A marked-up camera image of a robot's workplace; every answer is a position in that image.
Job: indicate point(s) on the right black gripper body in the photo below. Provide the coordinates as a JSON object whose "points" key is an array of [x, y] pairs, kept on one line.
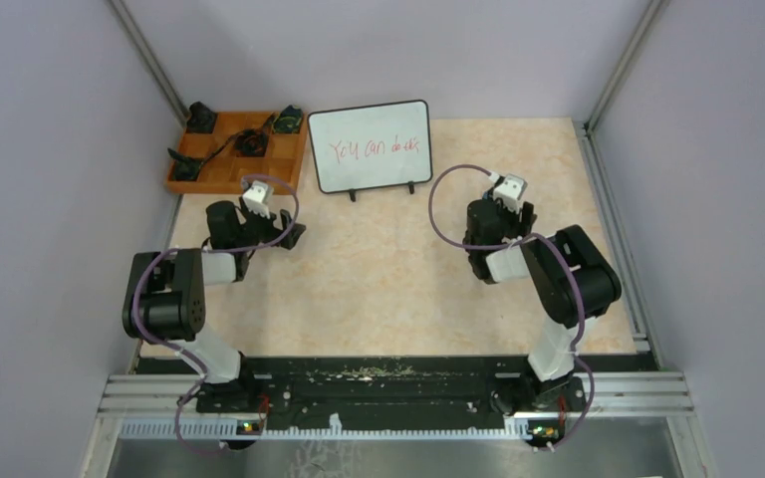
{"points": [[513, 225]]}

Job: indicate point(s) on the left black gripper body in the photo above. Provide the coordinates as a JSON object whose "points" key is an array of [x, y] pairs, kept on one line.
{"points": [[256, 229]]}

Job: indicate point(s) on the small black-framed whiteboard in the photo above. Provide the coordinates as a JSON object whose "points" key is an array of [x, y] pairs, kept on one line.
{"points": [[371, 147]]}

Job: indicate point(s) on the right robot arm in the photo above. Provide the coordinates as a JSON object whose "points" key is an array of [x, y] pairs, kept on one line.
{"points": [[573, 282]]}

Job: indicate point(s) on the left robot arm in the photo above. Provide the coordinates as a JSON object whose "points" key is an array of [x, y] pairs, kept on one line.
{"points": [[165, 301]]}

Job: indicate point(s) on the black part tray front-left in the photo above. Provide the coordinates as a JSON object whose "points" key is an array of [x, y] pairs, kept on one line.
{"points": [[184, 168]]}

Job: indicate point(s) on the orange wooden compartment tray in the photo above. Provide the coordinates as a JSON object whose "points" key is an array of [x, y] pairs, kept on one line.
{"points": [[223, 169]]}

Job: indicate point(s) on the black part tray back-right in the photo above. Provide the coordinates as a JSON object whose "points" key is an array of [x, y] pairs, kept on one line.
{"points": [[288, 121]]}

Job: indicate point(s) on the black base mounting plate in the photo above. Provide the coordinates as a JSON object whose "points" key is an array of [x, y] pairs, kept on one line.
{"points": [[412, 416]]}

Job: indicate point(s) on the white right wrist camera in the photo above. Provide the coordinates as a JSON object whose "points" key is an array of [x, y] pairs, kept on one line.
{"points": [[508, 190]]}

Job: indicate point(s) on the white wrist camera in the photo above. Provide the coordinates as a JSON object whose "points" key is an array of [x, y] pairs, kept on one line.
{"points": [[256, 198], [508, 190]]}

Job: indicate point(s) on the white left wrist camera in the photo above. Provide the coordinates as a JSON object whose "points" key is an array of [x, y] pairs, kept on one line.
{"points": [[256, 198]]}

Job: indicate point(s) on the right aluminium side rail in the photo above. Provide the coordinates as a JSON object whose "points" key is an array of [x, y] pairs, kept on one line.
{"points": [[615, 234]]}

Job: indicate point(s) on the aluminium front rail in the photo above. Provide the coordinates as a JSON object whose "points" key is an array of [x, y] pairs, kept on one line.
{"points": [[611, 394]]}

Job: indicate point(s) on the white slotted cable duct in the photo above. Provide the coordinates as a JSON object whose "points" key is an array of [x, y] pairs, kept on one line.
{"points": [[230, 429]]}

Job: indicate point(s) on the left aluminium corner post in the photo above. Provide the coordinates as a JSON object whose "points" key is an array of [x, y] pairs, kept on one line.
{"points": [[143, 49]]}

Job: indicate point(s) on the aluminium corner post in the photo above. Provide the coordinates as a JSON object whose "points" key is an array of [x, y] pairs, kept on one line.
{"points": [[143, 49], [650, 16]]}

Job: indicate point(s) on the right aluminium corner post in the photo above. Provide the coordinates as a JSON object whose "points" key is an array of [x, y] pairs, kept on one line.
{"points": [[650, 16]]}

